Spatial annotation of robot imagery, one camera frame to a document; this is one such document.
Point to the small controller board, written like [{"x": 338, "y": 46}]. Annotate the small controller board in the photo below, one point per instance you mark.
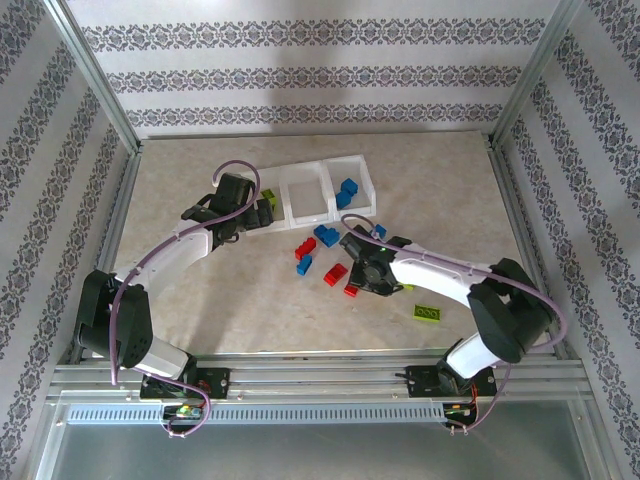
[
  {"x": 182, "y": 411},
  {"x": 457, "y": 411}
]

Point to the white three-compartment plastic container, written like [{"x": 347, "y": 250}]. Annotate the white three-compartment plastic container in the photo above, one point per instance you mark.
[{"x": 305, "y": 220}]

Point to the aluminium right frame post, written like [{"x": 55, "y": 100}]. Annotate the aluminium right frame post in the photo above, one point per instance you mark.
[{"x": 534, "y": 70}]

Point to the right small controller board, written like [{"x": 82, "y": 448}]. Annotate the right small controller board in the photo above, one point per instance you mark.
[{"x": 457, "y": 411}]

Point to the red lego brick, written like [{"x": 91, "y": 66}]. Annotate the red lego brick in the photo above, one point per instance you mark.
[
  {"x": 351, "y": 291},
  {"x": 305, "y": 248},
  {"x": 335, "y": 274}
]

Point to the large blue lego brick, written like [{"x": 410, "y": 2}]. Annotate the large blue lego brick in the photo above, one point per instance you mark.
[{"x": 325, "y": 235}]

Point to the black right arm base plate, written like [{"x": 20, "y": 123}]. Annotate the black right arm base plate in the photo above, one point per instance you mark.
[{"x": 417, "y": 382}]

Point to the grey metal shelf panel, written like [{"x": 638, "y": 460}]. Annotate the grey metal shelf panel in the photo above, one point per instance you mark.
[{"x": 320, "y": 455}]

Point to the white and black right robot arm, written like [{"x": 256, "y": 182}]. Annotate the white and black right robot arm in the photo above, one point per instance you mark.
[{"x": 440, "y": 275}]

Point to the left small controller board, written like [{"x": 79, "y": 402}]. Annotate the left small controller board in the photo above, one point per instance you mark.
[{"x": 182, "y": 411}]

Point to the aluminium right side rail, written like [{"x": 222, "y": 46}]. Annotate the aluminium right side rail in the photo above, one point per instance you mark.
[{"x": 519, "y": 215}]

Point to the aluminium left frame post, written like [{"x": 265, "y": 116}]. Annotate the aluminium left frame post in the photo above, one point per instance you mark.
[{"x": 92, "y": 70}]

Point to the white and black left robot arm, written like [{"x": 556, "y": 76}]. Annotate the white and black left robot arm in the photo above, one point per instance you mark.
[{"x": 165, "y": 252}]

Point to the aluminium left side rail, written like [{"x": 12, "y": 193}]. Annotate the aluminium left side rail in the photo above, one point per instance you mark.
[{"x": 107, "y": 240}]

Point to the aluminium front frame rail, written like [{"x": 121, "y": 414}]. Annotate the aluminium front frame rail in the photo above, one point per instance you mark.
[{"x": 320, "y": 375}]

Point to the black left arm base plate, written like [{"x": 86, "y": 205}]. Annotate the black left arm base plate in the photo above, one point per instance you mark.
[{"x": 220, "y": 382}]

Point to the aluminium frame post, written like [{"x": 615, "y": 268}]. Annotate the aluminium frame post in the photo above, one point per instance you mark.
[
  {"x": 534, "y": 70},
  {"x": 92, "y": 70}
]

